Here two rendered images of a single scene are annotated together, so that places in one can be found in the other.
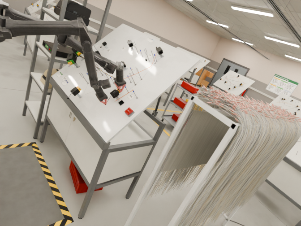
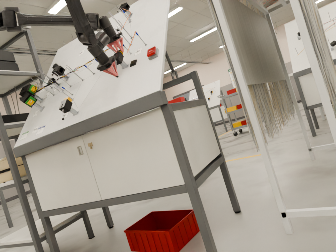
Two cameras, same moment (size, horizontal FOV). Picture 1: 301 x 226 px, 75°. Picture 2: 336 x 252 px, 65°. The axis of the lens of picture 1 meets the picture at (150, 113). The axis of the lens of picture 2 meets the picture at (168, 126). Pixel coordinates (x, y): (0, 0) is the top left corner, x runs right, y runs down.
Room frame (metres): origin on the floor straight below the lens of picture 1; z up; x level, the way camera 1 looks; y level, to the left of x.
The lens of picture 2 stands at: (0.01, 0.45, 0.69)
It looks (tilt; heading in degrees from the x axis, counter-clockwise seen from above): 0 degrees down; 349
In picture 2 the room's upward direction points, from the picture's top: 17 degrees counter-clockwise
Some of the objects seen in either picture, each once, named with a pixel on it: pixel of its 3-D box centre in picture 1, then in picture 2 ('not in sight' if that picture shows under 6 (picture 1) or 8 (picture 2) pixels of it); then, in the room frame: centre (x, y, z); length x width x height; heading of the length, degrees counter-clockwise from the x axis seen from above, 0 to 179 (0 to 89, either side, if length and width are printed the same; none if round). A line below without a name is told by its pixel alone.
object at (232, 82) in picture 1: (227, 92); (207, 110); (8.22, -2.53, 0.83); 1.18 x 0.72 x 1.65; 44
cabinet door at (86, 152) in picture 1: (82, 145); (129, 157); (1.44, 0.43, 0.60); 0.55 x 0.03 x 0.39; 52
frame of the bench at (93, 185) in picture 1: (91, 141); (131, 183); (1.84, 0.47, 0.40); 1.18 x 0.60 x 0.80; 52
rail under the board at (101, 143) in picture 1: (74, 106); (78, 130); (1.59, 0.66, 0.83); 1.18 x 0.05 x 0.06; 52
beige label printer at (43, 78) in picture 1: (57, 78); (22, 164); (2.21, 1.22, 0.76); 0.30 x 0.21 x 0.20; 146
